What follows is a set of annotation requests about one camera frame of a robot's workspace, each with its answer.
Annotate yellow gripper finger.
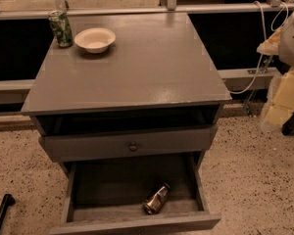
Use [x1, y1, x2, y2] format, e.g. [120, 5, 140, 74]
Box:
[260, 67, 294, 131]
[257, 28, 281, 56]

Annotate orange soda can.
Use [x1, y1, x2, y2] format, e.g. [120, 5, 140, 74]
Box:
[143, 182, 171, 215]

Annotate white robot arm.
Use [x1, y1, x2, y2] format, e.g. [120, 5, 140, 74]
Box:
[257, 11, 294, 131]

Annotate grey upper drawer with knob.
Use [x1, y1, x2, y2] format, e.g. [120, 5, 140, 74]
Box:
[39, 124, 218, 163]

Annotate grey open middle drawer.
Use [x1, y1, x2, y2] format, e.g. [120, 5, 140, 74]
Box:
[50, 153, 221, 235]

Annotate green soda can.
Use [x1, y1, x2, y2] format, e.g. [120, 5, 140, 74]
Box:
[48, 11, 73, 48]

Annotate grey wooden cabinet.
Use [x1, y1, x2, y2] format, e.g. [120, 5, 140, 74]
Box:
[22, 13, 230, 168]

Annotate white paper bowl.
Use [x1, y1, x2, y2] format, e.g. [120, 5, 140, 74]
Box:
[74, 28, 116, 54]

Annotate black bar on floor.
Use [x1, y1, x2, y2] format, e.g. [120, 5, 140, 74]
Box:
[0, 194, 16, 229]

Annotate white cable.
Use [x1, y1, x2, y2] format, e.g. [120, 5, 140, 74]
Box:
[227, 0, 290, 95]

